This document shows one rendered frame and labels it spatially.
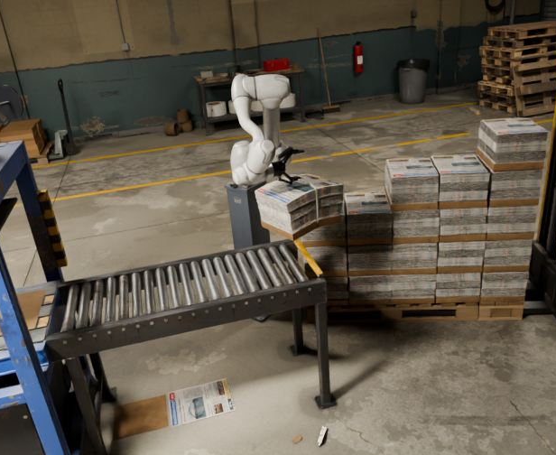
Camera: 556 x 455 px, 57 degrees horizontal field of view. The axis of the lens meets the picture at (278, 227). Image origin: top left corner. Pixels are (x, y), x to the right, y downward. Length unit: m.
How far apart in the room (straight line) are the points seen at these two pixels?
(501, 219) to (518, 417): 1.16
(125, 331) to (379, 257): 1.70
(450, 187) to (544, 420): 1.37
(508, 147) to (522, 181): 0.24
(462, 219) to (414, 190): 0.37
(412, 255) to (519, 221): 0.67
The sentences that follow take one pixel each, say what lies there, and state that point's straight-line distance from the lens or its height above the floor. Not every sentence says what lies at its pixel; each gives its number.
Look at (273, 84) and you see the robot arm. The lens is 2.90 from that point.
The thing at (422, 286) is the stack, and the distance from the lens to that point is 3.60.
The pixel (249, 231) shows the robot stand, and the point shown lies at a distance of 3.47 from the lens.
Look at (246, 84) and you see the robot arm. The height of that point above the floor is 1.70.
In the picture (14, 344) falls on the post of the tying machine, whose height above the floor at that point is 0.94.
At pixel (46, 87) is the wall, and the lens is 9.67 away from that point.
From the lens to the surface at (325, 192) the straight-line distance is 2.77.
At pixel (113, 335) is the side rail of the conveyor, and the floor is 0.75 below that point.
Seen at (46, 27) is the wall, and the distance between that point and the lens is 9.57.
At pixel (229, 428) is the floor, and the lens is 3.04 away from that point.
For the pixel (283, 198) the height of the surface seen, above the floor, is 1.17.
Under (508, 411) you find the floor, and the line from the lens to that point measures 3.19.
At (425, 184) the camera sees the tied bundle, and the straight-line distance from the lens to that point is 3.29.
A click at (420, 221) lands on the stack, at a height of 0.75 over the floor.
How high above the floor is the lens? 2.14
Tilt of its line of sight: 25 degrees down
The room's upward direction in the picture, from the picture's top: 5 degrees counter-clockwise
